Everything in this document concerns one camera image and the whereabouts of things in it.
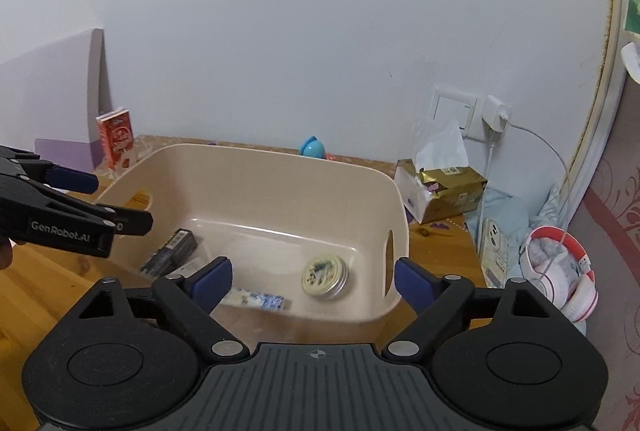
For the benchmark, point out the white charger plug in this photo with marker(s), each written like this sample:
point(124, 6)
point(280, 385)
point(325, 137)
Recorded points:
point(495, 113)

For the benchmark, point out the pink and white headphones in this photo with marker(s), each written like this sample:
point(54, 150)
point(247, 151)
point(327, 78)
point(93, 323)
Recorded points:
point(575, 297)

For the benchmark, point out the round metal tin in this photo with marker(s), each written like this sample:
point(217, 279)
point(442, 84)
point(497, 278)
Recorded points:
point(325, 277)

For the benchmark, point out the cream headboard with gold trim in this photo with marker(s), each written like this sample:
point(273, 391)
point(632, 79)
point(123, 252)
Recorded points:
point(600, 111)

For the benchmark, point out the gold tissue pack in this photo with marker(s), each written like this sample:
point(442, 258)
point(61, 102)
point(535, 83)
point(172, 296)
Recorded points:
point(450, 197)

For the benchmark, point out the light blue cloth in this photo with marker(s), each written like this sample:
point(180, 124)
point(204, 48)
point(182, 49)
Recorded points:
point(515, 211)

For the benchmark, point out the white wall socket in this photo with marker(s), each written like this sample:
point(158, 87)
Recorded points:
point(452, 107)

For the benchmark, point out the small brown nut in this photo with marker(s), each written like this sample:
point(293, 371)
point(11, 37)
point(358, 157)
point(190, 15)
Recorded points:
point(425, 231)

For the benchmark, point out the beige plastic storage bin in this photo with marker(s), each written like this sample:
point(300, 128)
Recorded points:
point(280, 191)

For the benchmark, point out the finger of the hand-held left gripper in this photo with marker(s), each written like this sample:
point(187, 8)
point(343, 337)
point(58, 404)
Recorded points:
point(75, 179)
point(75, 226)

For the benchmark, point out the blue and white tube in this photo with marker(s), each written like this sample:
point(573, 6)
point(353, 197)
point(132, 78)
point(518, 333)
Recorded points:
point(260, 300)

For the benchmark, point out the blue plastic toy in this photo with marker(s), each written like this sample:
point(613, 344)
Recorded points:
point(314, 149)

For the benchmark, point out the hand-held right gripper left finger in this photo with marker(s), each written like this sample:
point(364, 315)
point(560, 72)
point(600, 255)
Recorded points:
point(216, 282)

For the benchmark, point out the phone in pale case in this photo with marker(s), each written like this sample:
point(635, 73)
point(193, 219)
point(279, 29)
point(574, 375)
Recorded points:
point(492, 251)

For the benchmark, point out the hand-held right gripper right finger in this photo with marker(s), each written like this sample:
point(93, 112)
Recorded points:
point(407, 282)

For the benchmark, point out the red carton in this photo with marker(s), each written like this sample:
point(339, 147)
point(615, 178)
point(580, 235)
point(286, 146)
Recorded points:
point(117, 141)

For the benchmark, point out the white paper sheet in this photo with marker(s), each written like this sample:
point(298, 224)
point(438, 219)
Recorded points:
point(632, 61)

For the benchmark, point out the small black box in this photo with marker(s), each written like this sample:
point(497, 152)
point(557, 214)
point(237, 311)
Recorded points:
point(167, 253)

